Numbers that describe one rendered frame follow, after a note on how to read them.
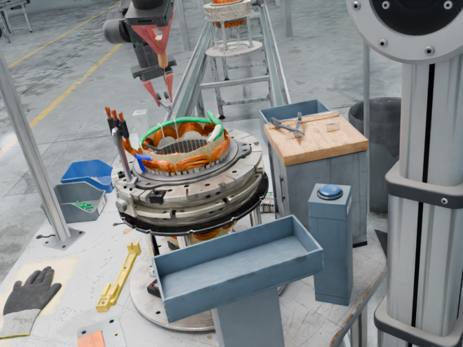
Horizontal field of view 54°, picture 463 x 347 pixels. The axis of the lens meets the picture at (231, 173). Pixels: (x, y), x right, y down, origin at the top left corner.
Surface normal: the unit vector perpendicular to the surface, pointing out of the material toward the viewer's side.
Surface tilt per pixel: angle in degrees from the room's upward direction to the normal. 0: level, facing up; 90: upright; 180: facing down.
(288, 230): 90
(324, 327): 0
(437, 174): 90
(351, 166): 90
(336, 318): 0
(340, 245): 90
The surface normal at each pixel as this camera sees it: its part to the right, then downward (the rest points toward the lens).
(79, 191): -0.04, 0.42
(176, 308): 0.30, 0.41
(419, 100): -0.62, 0.44
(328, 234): -0.36, 0.48
